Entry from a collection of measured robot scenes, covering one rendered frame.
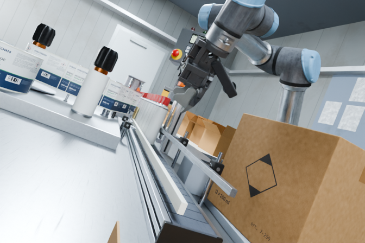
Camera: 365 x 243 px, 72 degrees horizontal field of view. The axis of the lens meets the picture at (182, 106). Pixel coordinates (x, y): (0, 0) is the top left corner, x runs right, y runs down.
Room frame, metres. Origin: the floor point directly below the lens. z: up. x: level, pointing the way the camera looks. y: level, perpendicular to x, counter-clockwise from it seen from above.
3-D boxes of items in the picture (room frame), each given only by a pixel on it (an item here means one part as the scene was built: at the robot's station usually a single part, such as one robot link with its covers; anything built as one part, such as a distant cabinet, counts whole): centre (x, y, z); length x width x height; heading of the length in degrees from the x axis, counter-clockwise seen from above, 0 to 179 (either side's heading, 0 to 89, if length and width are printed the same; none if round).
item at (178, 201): (0.91, 0.08, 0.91); 1.07 x 0.01 x 0.02; 16
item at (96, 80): (1.05, 0.37, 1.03); 0.09 x 0.09 x 0.30
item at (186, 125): (3.74, -0.23, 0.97); 0.45 x 0.44 x 0.37; 115
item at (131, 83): (1.58, 0.33, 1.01); 0.14 x 0.13 x 0.26; 16
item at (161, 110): (1.03, 0.07, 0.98); 0.05 x 0.05 x 0.20
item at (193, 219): (1.20, 0.13, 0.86); 1.65 x 0.08 x 0.04; 16
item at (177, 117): (1.28, 0.00, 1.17); 0.04 x 0.04 x 0.67; 16
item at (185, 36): (1.33, 0.07, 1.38); 0.17 x 0.10 x 0.19; 71
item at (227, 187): (0.93, 0.01, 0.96); 1.07 x 0.01 x 0.01; 16
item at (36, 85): (1.20, 0.75, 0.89); 0.31 x 0.31 x 0.01
